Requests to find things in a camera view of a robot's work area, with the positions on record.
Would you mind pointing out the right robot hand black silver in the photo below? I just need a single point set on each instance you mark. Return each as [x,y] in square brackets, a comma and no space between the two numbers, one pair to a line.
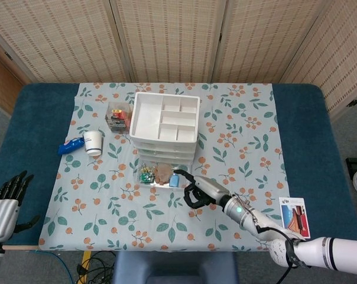
[208,190]

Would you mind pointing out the left robot hand black silver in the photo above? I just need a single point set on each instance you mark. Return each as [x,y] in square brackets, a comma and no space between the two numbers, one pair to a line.
[1,213]

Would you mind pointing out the small blue bottle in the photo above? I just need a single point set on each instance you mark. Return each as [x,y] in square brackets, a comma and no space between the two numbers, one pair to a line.
[174,180]

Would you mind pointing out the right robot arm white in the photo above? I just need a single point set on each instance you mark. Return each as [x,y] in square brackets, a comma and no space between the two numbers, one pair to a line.
[338,251]

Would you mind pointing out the small green box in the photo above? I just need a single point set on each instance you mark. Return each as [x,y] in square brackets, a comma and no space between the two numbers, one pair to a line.
[146,177]

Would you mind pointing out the teal table cover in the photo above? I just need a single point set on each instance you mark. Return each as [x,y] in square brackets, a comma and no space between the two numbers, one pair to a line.
[33,133]

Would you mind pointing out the picture postcard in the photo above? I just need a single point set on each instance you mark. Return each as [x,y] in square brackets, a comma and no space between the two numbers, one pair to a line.
[295,216]

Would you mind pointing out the blue snack packet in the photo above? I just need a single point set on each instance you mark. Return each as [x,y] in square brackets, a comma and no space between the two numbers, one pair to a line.
[69,147]

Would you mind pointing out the floral leaf berry tablecloth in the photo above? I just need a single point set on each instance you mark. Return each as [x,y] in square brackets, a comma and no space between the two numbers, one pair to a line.
[107,213]

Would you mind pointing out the white paper cup blue stripe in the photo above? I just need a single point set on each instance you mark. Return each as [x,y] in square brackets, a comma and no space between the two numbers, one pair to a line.
[93,143]

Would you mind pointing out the clear plastic box with toys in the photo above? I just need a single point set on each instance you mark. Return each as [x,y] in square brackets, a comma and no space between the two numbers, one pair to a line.
[116,118]

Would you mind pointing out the brown wooden door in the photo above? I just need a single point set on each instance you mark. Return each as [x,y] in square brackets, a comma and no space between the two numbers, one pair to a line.
[1,83]

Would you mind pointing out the black stand foot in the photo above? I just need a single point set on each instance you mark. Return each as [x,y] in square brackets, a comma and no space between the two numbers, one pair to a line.
[355,165]

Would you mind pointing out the woven rattan folding screen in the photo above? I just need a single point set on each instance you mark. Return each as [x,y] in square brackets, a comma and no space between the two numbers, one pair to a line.
[172,38]

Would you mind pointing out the white drawer organizer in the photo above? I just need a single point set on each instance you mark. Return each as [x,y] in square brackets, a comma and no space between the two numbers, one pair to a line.
[146,118]

